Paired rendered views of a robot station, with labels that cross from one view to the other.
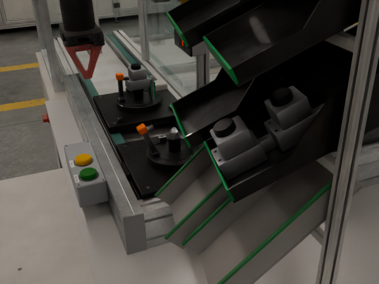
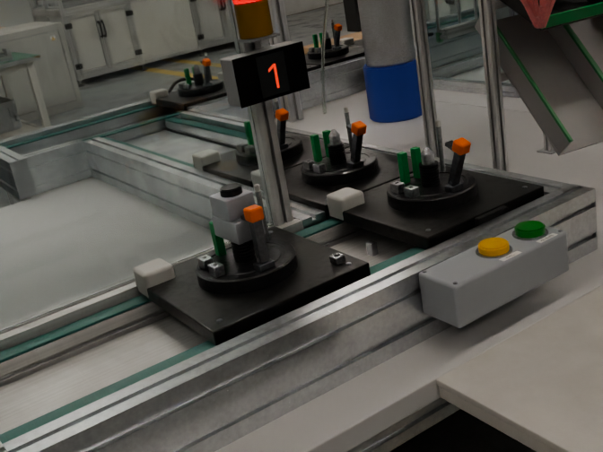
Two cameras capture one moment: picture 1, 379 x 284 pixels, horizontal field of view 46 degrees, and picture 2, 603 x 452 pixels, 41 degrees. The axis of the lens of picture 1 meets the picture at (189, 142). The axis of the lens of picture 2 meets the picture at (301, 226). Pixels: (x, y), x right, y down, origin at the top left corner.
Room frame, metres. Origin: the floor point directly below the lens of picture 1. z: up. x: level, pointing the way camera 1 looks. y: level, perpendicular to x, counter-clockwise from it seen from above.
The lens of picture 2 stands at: (1.35, 1.19, 1.41)
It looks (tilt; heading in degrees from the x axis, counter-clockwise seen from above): 20 degrees down; 260
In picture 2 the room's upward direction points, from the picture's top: 10 degrees counter-clockwise
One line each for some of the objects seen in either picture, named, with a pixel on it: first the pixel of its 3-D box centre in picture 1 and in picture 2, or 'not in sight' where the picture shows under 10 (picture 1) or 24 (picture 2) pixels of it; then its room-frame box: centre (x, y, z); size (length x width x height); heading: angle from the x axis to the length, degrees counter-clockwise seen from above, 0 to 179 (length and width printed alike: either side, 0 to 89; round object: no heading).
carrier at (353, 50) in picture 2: not in sight; (326, 42); (0.70, -1.49, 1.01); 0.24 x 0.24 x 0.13; 21
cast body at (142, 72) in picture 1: (140, 75); (231, 210); (1.26, 0.14, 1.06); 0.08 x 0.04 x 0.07; 113
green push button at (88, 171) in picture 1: (88, 175); (529, 232); (0.88, 0.24, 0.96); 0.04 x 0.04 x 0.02
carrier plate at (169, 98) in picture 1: (139, 106); (249, 277); (1.26, 0.15, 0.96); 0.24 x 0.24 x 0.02; 21
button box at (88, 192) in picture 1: (85, 171); (495, 271); (0.94, 0.26, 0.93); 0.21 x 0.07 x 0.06; 21
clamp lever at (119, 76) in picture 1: (123, 85); (255, 232); (1.24, 0.19, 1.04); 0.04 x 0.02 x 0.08; 111
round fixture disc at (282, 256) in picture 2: (139, 101); (246, 265); (1.26, 0.15, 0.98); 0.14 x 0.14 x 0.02
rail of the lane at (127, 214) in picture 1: (96, 138); (357, 322); (1.14, 0.27, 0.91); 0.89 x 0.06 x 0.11; 21
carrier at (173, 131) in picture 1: (174, 141); (428, 170); (0.94, 0.04, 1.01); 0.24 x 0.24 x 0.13; 21
